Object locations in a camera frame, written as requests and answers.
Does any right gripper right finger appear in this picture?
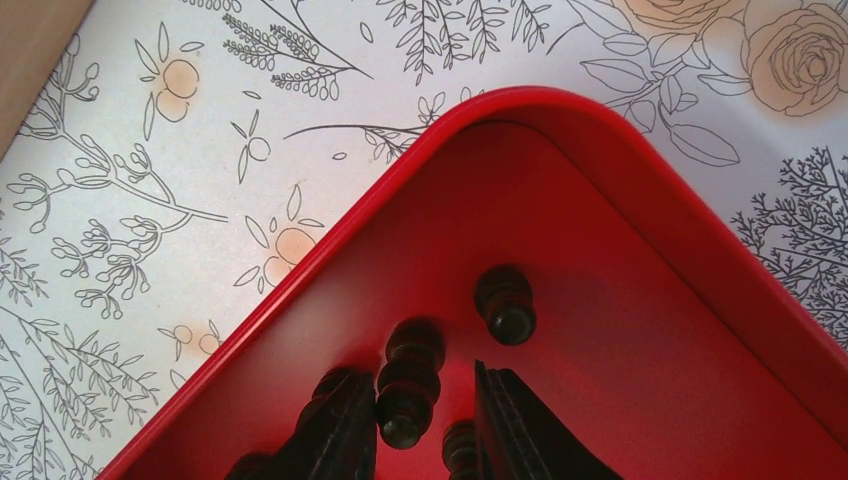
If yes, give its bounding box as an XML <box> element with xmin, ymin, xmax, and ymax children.
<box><xmin>474</xmin><ymin>360</ymin><xmax>621</xmax><ymax>479</ymax></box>

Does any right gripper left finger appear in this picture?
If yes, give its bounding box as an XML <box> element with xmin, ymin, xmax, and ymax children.
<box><xmin>226</xmin><ymin>370</ymin><xmax>377</xmax><ymax>479</ymax></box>

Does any dark chess pawn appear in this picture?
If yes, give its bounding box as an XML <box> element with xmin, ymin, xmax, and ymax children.
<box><xmin>376</xmin><ymin>317</ymin><xmax>446</xmax><ymax>450</ymax></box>
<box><xmin>441</xmin><ymin>419</ymin><xmax>481</xmax><ymax>480</ymax></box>

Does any dark chess piece in tray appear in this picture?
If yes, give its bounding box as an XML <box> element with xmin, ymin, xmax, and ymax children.
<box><xmin>473</xmin><ymin>264</ymin><xmax>537</xmax><ymax>346</ymax></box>

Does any red plastic tray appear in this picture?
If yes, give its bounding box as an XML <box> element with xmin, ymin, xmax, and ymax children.
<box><xmin>103</xmin><ymin>87</ymin><xmax>847</xmax><ymax>479</ymax></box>

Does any floral patterned table mat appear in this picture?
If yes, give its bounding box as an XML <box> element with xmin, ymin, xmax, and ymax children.
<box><xmin>1</xmin><ymin>1</ymin><xmax>847</xmax><ymax>479</ymax></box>

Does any wooden chessboard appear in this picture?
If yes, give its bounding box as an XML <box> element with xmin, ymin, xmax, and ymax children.
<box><xmin>1</xmin><ymin>0</ymin><xmax>93</xmax><ymax>153</ymax></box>

